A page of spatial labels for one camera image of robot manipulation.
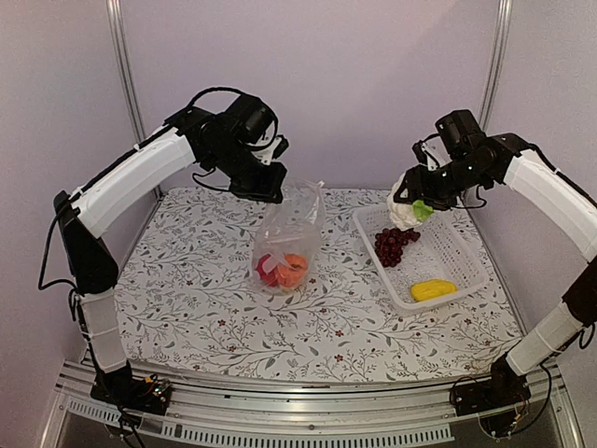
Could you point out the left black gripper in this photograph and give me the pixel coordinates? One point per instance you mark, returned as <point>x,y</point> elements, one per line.
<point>270,190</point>

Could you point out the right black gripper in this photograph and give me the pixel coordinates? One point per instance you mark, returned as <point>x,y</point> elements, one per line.
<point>428,195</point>

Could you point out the white cauliflower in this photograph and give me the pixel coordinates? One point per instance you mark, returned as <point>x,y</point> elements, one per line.
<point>407,216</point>

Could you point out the clear zip top bag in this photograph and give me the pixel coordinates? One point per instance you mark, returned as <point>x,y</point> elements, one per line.
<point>293,226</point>

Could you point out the white plastic basket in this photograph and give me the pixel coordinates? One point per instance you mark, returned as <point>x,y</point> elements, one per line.
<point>440,253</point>

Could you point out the red bell pepper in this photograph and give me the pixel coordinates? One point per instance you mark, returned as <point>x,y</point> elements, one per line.
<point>266,270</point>

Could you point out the orange pumpkin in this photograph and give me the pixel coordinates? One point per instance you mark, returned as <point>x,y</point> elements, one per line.
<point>292,270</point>

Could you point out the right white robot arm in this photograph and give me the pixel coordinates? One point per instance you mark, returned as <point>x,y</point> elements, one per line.
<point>506,159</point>

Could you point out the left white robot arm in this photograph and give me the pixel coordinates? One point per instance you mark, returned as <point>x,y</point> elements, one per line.
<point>241,142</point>

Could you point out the dark red grape bunch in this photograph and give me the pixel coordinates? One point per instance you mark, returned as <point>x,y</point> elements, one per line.
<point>389,245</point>

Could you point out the yellow mango front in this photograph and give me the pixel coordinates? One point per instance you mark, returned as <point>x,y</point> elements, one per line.
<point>431,289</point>

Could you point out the floral tablecloth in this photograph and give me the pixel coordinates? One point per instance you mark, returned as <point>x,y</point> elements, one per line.
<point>185,300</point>

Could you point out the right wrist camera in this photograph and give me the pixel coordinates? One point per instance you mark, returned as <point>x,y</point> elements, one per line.
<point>425,154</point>

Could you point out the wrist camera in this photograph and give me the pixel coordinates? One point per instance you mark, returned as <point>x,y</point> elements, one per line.
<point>425,154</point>
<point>272,152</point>

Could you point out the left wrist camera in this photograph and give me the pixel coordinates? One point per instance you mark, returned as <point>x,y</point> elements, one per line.
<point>272,152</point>

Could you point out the right aluminium frame post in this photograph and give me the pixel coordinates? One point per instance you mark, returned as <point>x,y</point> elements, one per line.
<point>496,63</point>

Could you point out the aluminium frame post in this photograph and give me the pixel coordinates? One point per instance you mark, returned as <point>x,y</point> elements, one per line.
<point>496,63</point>
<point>118,35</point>

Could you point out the left aluminium frame post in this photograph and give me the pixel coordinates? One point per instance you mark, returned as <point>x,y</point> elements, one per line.
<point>118,35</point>

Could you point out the aluminium front rail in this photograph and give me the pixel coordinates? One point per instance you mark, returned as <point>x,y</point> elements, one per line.
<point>212,410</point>

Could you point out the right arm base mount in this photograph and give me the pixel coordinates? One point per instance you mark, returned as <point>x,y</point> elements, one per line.
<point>504,388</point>

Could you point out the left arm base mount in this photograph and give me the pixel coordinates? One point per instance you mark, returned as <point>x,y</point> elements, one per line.
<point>120,388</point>

